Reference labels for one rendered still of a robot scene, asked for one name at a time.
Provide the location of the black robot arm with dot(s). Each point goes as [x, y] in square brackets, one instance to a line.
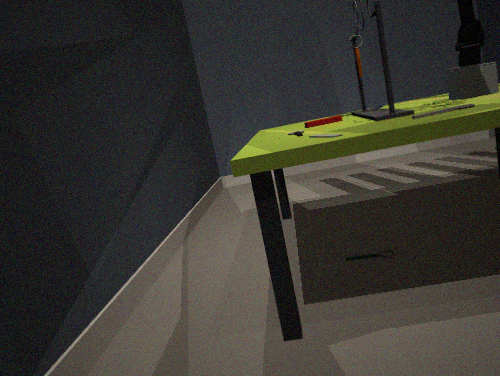
[469, 33]

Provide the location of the red rectangular block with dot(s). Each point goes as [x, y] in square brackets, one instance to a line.
[323, 121]

